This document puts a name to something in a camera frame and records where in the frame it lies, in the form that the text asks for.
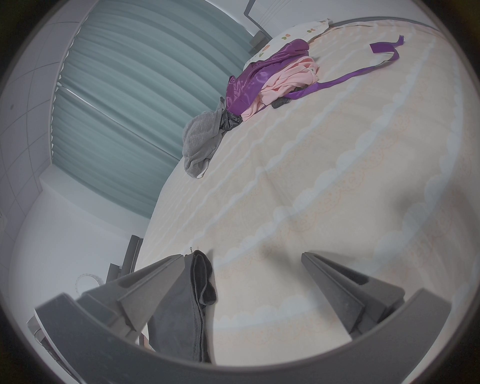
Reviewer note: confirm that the grey bedside table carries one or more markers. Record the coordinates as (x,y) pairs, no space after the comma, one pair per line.
(259,41)

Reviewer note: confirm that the black shiny garment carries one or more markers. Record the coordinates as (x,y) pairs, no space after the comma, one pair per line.
(228,120)

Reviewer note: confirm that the blue-green curtain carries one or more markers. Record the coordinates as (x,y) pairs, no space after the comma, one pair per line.
(112,157)
(150,67)

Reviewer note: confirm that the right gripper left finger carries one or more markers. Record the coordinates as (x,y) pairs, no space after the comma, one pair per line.
(138,296)

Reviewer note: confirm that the pink garment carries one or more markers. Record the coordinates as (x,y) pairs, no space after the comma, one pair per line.
(285,78)

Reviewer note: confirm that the black T-shirt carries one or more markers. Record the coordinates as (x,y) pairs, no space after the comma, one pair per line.
(176,326)

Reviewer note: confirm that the white printed pillow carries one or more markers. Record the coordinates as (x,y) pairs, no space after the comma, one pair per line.
(292,32)

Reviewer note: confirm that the grey garment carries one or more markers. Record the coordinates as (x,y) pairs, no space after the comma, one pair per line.
(198,138)

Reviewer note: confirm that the dark chest of drawers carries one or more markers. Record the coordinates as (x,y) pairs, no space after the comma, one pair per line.
(132,257)

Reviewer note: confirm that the purple satin garment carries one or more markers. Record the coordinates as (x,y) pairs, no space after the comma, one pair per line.
(255,77)

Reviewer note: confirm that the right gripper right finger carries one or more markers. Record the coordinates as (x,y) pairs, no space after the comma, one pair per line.
(348,296)

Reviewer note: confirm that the round white mirror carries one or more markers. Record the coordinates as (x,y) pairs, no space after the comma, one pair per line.
(90,279)

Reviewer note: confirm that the dark dressing table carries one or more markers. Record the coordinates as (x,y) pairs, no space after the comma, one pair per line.
(114,273)

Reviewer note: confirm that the bed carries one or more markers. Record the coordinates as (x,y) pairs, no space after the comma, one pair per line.
(337,168)

